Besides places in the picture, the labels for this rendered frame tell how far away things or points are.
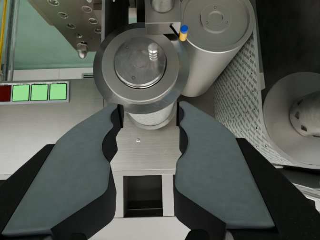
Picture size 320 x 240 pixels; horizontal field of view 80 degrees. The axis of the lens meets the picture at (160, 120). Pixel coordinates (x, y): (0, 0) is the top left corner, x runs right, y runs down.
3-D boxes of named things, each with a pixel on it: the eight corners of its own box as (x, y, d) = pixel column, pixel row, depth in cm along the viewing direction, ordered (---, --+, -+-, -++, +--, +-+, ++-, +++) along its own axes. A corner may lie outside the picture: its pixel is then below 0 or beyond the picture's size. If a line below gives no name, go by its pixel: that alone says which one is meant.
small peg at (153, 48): (156, 40, 25) (159, 50, 25) (157, 51, 28) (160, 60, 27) (146, 43, 25) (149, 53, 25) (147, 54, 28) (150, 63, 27)
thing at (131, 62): (108, 41, 28) (159, 31, 28) (112, 48, 30) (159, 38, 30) (118, 90, 27) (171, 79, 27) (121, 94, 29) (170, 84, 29)
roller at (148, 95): (174, 24, 29) (184, 96, 28) (168, 81, 55) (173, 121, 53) (99, 31, 29) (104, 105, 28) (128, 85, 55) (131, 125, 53)
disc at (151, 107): (183, 17, 30) (195, 108, 28) (183, 19, 31) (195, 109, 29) (90, 26, 30) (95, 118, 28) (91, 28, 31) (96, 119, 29)
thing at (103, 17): (105, -56, 33) (104, 44, 30) (128, 28, 56) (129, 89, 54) (102, -56, 33) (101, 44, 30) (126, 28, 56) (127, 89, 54)
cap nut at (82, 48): (85, 43, 62) (85, 55, 62) (90, 48, 66) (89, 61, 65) (75, 43, 62) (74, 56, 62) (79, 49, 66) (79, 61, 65)
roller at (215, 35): (251, -19, 31) (259, 51, 29) (210, 56, 56) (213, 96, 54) (175, -17, 31) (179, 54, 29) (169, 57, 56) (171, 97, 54)
